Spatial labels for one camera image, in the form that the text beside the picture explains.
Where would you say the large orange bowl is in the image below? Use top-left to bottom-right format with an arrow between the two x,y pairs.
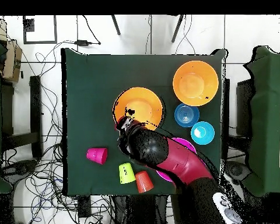
112,86 -> 165,131
172,60 -> 219,107

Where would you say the green cup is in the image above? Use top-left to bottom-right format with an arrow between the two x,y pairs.
118,162 -> 137,185

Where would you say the red cup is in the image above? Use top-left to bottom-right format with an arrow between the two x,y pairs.
86,147 -> 109,166

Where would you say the dark green tablecloth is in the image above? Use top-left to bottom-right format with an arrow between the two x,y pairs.
60,47 -> 228,195

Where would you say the dark blue bowl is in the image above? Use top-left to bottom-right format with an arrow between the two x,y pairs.
174,103 -> 201,128

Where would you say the orange cup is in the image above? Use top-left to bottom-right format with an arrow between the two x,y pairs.
135,170 -> 155,194

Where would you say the large pink bowl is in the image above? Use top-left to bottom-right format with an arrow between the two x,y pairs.
155,136 -> 198,183

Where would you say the light blue bowl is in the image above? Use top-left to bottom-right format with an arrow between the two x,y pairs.
190,121 -> 215,146

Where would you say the black power adapter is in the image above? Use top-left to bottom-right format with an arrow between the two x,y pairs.
75,40 -> 93,47

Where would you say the black tripod leg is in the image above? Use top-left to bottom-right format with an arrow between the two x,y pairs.
110,15 -> 121,36
171,15 -> 185,43

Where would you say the black stand base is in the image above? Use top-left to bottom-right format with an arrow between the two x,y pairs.
4,159 -> 39,177
225,160 -> 251,181

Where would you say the cardboard box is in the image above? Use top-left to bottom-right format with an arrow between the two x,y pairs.
0,19 -> 23,83

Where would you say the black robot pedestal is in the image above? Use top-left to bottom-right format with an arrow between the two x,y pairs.
111,194 -> 176,224

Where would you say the black bench frame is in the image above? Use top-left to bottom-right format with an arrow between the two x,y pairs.
1,75 -> 44,159

